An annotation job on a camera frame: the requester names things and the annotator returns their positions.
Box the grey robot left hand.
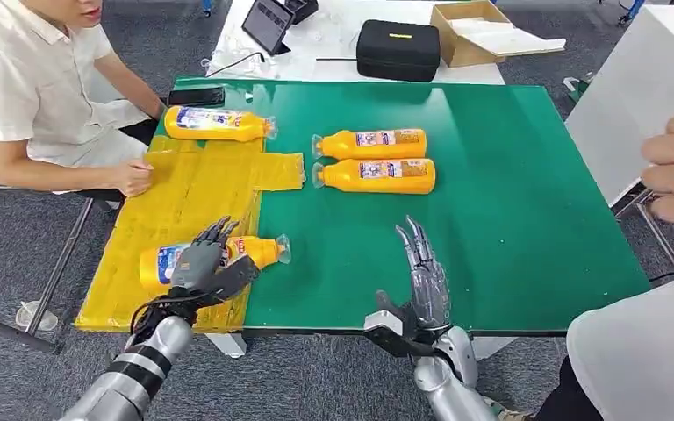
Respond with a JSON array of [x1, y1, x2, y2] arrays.
[[169, 216, 262, 309]]

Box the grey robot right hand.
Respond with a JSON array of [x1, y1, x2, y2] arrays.
[[374, 216, 452, 336]]

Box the orange drink bottle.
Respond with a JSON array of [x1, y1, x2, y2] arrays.
[[164, 106, 279, 143], [312, 158, 437, 196], [139, 233, 292, 293], [311, 128, 428, 161]]

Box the yellow plastic sheet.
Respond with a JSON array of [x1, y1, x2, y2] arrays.
[[74, 133, 307, 334]]

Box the white table foot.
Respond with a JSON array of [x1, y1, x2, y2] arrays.
[[470, 337, 519, 361], [205, 332, 248, 359]]

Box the person's right hand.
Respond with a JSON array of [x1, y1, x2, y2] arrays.
[[107, 158, 155, 199]]

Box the green table mat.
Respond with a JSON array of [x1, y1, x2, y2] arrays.
[[159, 76, 652, 339]]

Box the black smartphone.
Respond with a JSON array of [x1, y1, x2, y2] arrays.
[[168, 87, 226, 108]]

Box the round clear floor disc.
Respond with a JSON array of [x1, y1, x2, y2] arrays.
[[14, 300, 59, 333]]

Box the clear plastic wrap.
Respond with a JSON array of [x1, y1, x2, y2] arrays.
[[200, 33, 280, 80]]

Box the person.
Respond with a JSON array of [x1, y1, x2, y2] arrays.
[[0, 0, 167, 204], [537, 111, 674, 421]]

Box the metal table legs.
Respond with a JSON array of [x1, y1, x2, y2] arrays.
[[613, 182, 674, 275]]

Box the black zip case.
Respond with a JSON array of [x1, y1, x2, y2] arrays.
[[355, 18, 442, 83]]

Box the brown cardboard box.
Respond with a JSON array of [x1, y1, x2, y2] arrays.
[[429, 0, 567, 68]]

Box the green and white floor object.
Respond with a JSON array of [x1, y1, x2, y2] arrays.
[[562, 72, 596, 103]]

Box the black tablet on stand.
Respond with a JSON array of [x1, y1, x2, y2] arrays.
[[241, 0, 295, 57]]

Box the white sheet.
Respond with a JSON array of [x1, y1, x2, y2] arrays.
[[448, 16, 568, 58]]

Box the large white table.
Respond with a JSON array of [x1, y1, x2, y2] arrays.
[[565, 4, 674, 205]]

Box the black device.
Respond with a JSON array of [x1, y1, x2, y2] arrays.
[[284, 0, 319, 25]]

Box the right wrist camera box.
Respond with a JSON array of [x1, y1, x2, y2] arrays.
[[363, 310, 405, 339]]

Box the grey metal frame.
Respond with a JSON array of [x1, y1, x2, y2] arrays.
[[0, 183, 95, 355]]

